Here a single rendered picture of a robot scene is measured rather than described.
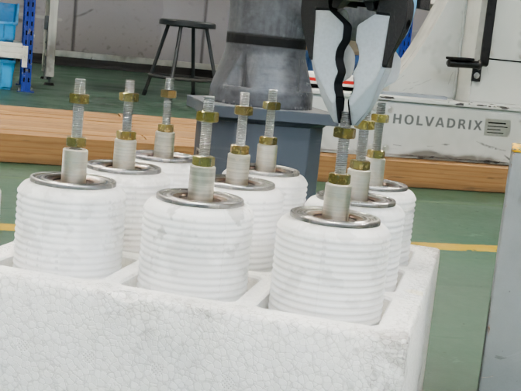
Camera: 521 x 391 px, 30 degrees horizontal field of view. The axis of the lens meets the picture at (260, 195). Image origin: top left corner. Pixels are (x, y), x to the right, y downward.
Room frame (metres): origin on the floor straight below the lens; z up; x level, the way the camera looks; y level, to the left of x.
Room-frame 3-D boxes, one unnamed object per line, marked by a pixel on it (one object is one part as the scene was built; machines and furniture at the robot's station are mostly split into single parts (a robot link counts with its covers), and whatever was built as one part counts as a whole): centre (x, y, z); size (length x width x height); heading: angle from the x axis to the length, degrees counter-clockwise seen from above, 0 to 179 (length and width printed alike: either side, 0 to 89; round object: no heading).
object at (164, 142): (1.08, 0.11, 0.26); 0.02 x 0.02 x 0.03
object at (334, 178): (0.80, -0.06, 0.29); 0.02 x 0.02 x 0.01; 76
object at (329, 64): (0.82, -0.06, 0.38); 0.06 x 0.03 x 0.09; 150
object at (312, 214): (0.80, -0.06, 0.25); 0.08 x 0.08 x 0.01
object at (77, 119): (0.85, 0.17, 0.30); 0.01 x 0.01 x 0.08
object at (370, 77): (0.80, -0.09, 0.38); 0.06 x 0.03 x 0.09; 150
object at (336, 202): (0.80, -0.06, 0.26); 0.02 x 0.02 x 0.03
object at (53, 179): (0.85, 0.17, 0.25); 0.08 x 0.08 x 0.01
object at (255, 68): (1.42, 0.01, 0.35); 0.15 x 0.15 x 0.10
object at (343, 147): (0.80, -0.06, 0.30); 0.01 x 0.01 x 0.08
